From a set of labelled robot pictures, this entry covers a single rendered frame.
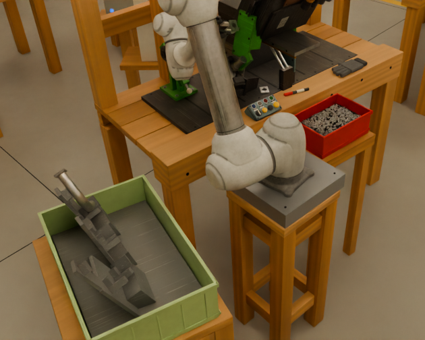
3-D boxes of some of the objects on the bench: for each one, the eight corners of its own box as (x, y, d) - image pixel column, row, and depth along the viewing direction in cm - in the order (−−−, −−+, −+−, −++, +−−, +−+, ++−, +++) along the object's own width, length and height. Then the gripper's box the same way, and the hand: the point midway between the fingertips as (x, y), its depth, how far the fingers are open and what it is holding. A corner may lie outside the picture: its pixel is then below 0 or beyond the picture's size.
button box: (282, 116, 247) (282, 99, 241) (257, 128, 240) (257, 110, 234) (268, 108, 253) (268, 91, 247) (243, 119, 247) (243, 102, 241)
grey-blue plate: (295, 83, 263) (297, 57, 254) (292, 84, 262) (293, 59, 253) (282, 75, 269) (283, 50, 260) (279, 77, 268) (280, 52, 259)
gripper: (205, 38, 229) (243, 40, 245) (195, 5, 231) (233, 8, 247) (195, 46, 235) (233, 47, 250) (185, 13, 237) (224, 16, 253)
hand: (228, 27), depth 246 cm, fingers closed on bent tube, 3 cm apart
